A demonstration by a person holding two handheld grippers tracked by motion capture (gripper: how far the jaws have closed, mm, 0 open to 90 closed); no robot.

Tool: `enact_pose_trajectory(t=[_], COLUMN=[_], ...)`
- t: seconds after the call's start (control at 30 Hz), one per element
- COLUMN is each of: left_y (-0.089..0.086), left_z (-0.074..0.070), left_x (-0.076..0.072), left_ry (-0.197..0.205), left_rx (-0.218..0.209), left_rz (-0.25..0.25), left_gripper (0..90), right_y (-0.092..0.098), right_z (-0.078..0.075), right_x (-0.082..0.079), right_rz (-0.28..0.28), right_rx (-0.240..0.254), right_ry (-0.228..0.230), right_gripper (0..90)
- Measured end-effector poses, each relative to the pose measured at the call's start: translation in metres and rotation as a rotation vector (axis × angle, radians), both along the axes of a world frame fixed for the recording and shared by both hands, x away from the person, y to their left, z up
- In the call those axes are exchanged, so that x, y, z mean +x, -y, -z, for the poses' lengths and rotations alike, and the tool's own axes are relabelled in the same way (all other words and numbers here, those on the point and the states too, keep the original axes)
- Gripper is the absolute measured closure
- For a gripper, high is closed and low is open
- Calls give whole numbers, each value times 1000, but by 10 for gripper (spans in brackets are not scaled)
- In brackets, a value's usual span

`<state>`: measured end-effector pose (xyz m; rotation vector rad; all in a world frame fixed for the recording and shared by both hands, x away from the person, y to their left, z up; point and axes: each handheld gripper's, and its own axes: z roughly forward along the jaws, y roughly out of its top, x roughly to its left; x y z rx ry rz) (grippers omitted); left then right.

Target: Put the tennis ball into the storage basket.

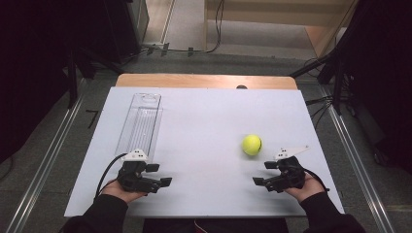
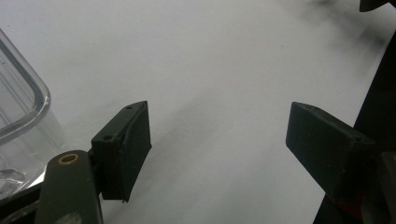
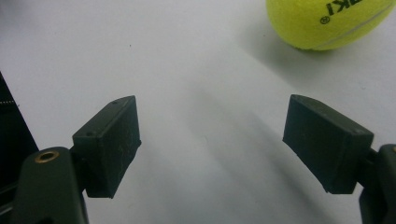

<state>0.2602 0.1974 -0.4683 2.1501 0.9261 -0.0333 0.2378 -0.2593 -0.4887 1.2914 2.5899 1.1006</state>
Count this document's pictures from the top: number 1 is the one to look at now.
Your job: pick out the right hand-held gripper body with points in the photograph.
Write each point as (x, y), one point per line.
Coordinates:
(288, 176)

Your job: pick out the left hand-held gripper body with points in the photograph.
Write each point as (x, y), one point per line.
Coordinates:
(132, 176)

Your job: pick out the yellow tennis ball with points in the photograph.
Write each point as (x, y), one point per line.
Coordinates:
(252, 144)

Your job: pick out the clear plastic tray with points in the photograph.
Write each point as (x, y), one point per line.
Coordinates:
(142, 124)

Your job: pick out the person's left hand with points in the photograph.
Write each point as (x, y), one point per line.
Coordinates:
(121, 193)

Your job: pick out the person's right hand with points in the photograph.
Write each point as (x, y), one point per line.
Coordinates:
(307, 189)

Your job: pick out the white board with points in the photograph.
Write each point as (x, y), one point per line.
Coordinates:
(207, 129)

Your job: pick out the wooden table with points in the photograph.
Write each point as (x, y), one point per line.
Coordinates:
(194, 81)

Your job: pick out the black stand leg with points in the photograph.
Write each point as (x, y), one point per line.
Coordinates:
(311, 66)

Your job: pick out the black stand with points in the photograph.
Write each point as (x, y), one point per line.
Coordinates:
(73, 81)

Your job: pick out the black curtain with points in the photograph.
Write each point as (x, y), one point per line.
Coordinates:
(32, 64)
(382, 64)

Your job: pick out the light wooden furniture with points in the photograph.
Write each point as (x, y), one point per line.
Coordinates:
(275, 16)

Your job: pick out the metal floor rail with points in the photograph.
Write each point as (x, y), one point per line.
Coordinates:
(359, 165)
(48, 165)

